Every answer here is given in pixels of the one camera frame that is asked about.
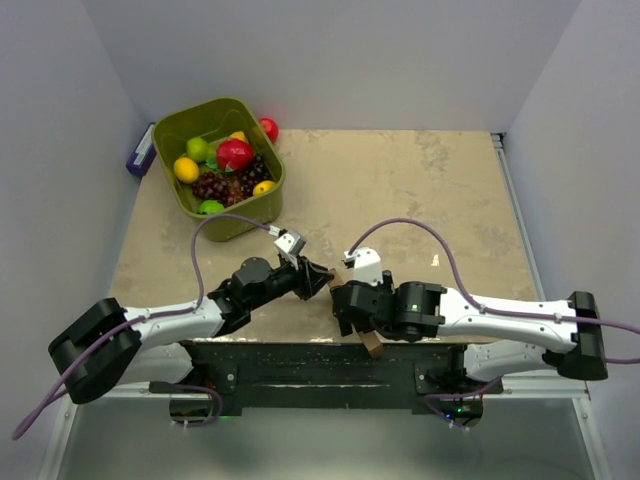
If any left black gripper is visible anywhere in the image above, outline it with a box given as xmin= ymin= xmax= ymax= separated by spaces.
xmin=247 ymin=255 xmax=332 ymax=312

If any brown cardboard box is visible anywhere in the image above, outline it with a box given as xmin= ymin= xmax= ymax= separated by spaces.
xmin=328 ymin=268 xmax=384 ymax=359

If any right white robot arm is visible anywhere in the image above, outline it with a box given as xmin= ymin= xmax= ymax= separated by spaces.
xmin=331 ymin=272 xmax=608 ymax=393

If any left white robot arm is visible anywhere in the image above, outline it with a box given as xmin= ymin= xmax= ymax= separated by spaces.
xmin=48 ymin=256 xmax=334 ymax=404

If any blue white small box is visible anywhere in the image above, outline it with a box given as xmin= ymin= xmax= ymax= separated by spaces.
xmin=126 ymin=123 xmax=155 ymax=178

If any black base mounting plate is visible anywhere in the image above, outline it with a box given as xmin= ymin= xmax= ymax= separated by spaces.
xmin=148 ymin=339 xmax=503 ymax=417

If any yellow lemon right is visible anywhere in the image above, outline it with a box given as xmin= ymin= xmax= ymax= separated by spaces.
xmin=253 ymin=180 xmax=276 ymax=196

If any yellow lemon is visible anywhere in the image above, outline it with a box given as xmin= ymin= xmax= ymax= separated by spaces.
xmin=173 ymin=157 xmax=200 ymax=184
xmin=253 ymin=180 xmax=276 ymax=196

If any dark purple grape bunch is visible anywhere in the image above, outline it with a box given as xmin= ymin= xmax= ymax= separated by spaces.
xmin=192 ymin=155 xmax=274 ymax=207

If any green fruit front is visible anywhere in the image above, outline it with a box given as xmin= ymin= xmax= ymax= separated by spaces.
xmin=196 ymin=200 xmax=225 ymax=215

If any red pomegranate in bin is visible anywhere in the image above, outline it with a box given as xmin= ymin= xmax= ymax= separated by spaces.
xmin=215 ymin=139 xmax=254 ymax=172

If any red apple outside bin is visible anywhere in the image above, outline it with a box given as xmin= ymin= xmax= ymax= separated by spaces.
xmin=259 ymin=117 xmax=280 ymax=143

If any yellow fruit at back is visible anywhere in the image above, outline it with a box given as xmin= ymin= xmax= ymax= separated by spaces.
xmin=229 ymin=131 xmax=248 ymax=143

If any yellow lemon left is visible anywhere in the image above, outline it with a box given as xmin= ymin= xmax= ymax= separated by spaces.
xmin=173 ymin=157 xmax=200 ymax=184

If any green pear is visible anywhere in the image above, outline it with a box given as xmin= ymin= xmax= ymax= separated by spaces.
xmin=186 ymin=137 xmax=215 ymax=164

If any green plastic bin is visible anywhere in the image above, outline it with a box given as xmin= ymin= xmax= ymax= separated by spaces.
xmin=152 ymin=97 xmax=286 ymax=223

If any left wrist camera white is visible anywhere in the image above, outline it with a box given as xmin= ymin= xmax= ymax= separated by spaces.
xmin=274 ymin=229 xmax=306 ymax=269

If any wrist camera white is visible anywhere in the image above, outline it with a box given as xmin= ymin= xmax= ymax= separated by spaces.
xmin=274 ymin=229 xmax=306 ymax=269
xmin=343 ymin=247 xmax=383 ymax=286

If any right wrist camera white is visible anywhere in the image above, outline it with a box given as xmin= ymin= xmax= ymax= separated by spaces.
xmin=343 ymin=247 xmax=383 ymax=286

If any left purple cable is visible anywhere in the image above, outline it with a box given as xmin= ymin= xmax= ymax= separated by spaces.
xmin=10 ymin=213 xmax=281 ymax=441

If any aluminium frame rail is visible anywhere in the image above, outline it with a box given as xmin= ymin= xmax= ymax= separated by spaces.
xmin=490 ymin=133 xmax=591 ymax=400

